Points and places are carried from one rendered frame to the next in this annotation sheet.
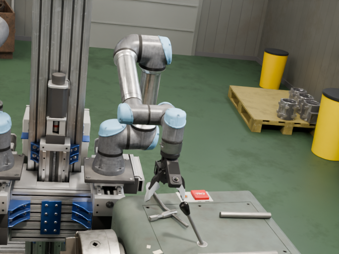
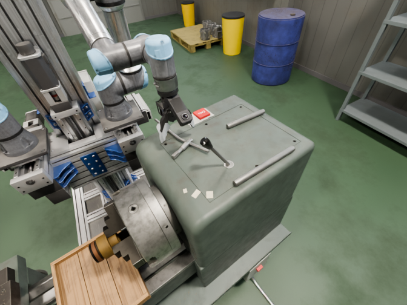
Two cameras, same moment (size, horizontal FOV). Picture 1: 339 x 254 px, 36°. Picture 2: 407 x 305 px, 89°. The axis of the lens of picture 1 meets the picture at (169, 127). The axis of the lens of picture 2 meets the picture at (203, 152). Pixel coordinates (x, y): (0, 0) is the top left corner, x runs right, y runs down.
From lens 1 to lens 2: 1.12 m
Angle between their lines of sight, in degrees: 27
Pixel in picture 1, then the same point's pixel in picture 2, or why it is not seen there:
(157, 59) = not seen: outside the picture
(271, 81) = (189, 22)
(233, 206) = (231, 113)
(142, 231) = (171, 174)
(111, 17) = not seen: hidden behind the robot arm
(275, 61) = (189, 8)
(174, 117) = (158, 45)
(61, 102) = (44, 72)
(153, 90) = (123, 31)
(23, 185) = (58, 152)
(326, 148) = (231, 49)
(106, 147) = (108, 99)
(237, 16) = not seen: outside the picture
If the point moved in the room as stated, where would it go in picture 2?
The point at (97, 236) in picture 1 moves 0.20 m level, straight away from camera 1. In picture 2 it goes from (131, 197) to (123, 158)
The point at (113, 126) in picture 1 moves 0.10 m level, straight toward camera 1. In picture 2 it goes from (104, 78) to (106, 88)
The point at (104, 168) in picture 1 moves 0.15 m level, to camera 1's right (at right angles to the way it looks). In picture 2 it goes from (115, 115) to (143, 109)
